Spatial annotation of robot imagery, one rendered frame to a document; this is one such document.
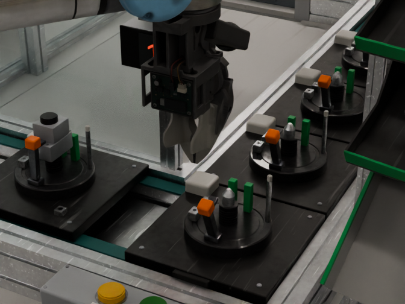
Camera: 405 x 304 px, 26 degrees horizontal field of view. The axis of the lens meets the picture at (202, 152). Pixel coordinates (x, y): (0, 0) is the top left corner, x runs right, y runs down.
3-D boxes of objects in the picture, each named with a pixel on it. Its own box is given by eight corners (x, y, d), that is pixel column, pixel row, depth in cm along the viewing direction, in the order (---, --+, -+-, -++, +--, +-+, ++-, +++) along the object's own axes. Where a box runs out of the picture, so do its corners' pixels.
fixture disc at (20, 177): (64, 209, 146) (64, 198, 145) (-3, 187, 151) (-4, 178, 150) (110, 170, 156) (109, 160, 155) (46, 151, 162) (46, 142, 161)
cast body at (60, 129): (51, 163, 148) (47, 126, 144) (30, 157, 149) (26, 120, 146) (80, 141, 154) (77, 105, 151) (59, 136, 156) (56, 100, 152)
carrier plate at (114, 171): (73, 242, 141) (72, 231, 140) (-43, 204, 150) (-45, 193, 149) (149, 173, 159) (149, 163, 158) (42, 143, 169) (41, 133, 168)
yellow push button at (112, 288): (116, 312, 126) (115, 301, 125) (93, 304, 127) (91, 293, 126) (131, 297, 129) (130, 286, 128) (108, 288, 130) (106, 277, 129)
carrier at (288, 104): (372, 157, 164) (379, 97, 158) (255, 128, 174) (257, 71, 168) (408, 105, 183) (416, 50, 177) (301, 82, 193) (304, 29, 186)
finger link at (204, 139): (177, 180, 106) (176, 111, 102) (200, 157, 111) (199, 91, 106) (200, 186, 105) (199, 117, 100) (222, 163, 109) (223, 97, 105)
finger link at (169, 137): (155, 173, 107) (152, 106, 103) (178, 152, 112) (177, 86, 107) (177, 180, 106) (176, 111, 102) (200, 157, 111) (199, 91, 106)
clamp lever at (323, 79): (329, 110, 171) (326, 82, 165) (320, 107, 172) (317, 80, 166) (335, 97, 173) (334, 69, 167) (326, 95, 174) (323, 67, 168)
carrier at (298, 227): (265, 308, 127) (269, 237, 121) (124, 261, 136) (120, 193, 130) (325, 224, 145) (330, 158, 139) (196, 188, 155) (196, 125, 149)
